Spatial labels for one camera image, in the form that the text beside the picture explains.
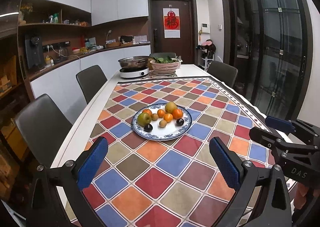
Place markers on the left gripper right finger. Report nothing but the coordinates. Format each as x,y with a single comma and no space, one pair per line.
241,176

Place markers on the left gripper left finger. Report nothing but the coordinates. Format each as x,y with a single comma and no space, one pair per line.
78,175

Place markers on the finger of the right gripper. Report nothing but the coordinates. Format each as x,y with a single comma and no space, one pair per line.
281,125
269,140

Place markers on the dark plum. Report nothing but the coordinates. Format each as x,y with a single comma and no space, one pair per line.
180,122
148,128

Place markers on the green apple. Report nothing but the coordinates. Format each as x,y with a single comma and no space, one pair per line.
143,119

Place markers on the large orange mandarin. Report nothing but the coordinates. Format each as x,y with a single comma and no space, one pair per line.
177,114

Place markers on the small orange citrus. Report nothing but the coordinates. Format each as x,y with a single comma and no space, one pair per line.
168,117

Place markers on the brown round fruit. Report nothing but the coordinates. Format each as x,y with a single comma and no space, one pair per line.
163,123
154,117

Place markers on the large yellow pear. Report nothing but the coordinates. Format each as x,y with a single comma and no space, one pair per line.
170,107

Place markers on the small orange kumquat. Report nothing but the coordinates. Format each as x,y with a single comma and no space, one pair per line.
161,113

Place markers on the person's right hand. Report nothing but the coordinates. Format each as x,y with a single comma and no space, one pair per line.
300,197

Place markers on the near grey dining chair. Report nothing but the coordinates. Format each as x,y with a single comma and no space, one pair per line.
44,128

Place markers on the right grey dining chair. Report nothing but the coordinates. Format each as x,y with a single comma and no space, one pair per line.
223,72

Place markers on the colourful checkered tablecloth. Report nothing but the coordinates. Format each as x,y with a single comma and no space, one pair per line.
164,183

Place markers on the blue white porcelain plate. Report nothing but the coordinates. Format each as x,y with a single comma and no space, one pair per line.
171,131

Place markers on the black glass sliding door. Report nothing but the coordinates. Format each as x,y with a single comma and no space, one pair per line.
270,42

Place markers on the far grey dining chair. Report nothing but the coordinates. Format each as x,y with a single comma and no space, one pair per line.
91,80

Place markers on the dark wooden door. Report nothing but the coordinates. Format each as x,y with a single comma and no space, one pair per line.
185,46

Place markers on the white induction cooker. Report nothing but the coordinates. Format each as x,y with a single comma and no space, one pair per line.
133,73

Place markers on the green leafy vegetables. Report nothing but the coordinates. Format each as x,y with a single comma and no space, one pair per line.
164,60

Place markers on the steel pot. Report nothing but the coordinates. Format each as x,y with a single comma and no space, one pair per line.
135,62

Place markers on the pink vegetable basket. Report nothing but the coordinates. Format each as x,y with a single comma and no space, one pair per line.
165,68

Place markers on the end grey dining chair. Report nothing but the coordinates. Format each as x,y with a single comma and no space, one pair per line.
163,55

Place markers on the black water dispenser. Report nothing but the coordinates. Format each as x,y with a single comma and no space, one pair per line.
34,51

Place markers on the red white door poster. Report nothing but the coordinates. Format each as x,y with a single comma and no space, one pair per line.
171,23

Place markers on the white wall intercom panel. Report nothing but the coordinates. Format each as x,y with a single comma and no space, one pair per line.
205,28

